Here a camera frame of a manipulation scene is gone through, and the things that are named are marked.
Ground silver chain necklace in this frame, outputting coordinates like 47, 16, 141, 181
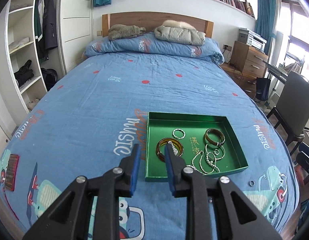
186, 150, 221, 174

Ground amber resin bangle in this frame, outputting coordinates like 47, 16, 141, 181
155, 138, 184, 162

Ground green jewelry tray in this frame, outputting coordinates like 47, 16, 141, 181
145, 112, 249, 181

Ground thin silver bangle pair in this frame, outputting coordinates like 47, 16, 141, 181
204, 144, 225, 161

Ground brown horn bangle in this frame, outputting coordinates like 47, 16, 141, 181
204, 128, 225, 147

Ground blue cartoon bedspread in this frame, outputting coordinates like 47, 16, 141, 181
0, 53, 300, 239

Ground grey office chair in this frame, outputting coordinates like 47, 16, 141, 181
266, 71, 309, 155

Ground dark tote bag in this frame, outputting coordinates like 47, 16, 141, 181
255, 77, 271, 101

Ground white wardrobe shelves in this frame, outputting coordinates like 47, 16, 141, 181
0, 0, 92, 138

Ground wooden nightstand drawers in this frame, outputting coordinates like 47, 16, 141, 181
221, 41, 268, 99

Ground white printer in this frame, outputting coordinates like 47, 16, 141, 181
237, 28, 267, 53

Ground hanging dark clothes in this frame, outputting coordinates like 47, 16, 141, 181
34, 0, 58, 63

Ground grey plush garment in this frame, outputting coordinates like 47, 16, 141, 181
108, 24, 146, 41

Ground folded blue quilt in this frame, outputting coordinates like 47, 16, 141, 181
83, 33, 224, 65

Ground beige puffer jacket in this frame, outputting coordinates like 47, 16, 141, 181
154, 20, 205, 46

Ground teal window curtain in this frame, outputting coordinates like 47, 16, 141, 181
255, 0, 282, 56

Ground wooden headboard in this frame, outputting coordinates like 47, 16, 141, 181
102, 11, 214, 38

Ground pearl bead bracelet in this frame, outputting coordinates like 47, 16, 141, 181
205, 150, 220, 173

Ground silver link watch bracelet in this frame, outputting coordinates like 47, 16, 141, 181
167, 140, 178, 155

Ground small twisted silver bracelet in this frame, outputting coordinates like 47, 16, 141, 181
172, 128, 186, 140

